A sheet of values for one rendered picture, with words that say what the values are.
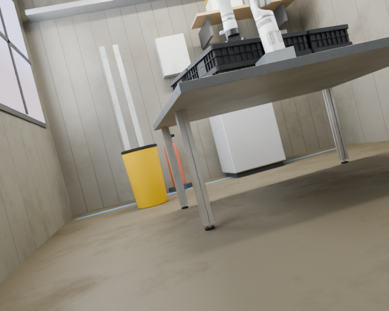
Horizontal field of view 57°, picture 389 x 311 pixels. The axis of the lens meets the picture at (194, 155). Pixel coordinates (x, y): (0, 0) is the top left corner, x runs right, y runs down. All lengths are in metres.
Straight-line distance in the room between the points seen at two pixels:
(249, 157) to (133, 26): 2.23
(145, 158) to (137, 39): 1.92
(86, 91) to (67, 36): 0.71
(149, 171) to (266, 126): 1.46
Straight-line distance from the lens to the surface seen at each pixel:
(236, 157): 3.98
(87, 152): 4.63
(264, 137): 4.10
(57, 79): 4.80
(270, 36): 1.80
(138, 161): 3.43
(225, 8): 2.07
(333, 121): 3.31
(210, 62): 1.93
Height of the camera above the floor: 0.46
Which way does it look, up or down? 1 degrees down
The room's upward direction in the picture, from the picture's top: 14 degrees counter-clockwise
